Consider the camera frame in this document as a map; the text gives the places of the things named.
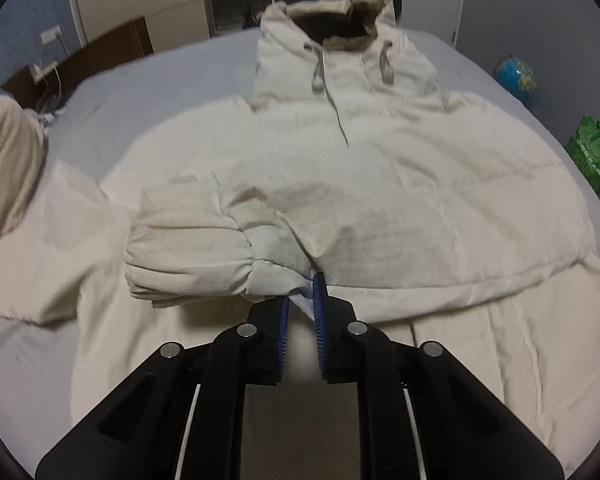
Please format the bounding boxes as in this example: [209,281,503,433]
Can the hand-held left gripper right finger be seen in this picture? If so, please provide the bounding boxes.
[311,272,566,480]

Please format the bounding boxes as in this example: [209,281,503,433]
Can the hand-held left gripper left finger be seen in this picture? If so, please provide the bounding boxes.
[35,296,292,480]

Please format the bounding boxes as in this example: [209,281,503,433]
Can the cream hooded puffer jacket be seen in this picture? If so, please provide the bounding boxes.
[124,0,597,323]

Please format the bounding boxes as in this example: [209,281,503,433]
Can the cream cloth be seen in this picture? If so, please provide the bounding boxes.
[0,160,600,461]

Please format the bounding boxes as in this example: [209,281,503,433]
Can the bed with light grey sheet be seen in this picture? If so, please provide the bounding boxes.
[0,27,600,411]

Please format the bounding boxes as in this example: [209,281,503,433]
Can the blue globe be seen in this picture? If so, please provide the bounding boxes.
[492,54,538,106]

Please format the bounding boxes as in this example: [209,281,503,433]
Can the beige fleece garment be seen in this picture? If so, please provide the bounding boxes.
[0,80,49,247]

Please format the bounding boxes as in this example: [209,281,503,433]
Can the green shopping bag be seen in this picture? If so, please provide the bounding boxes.
[565,115,600,195]

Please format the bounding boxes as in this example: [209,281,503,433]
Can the white wardrobe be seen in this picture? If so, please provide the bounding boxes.
[65,0,468,56]

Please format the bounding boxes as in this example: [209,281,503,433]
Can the brown wooden headboard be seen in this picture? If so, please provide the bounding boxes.
[0,16,154,111]

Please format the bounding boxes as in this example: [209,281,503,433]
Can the white cable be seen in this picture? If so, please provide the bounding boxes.
[35,67,67,117]

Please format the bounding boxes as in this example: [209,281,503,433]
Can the white wall outlet with plug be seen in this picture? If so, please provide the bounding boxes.
[30,61,61,83]

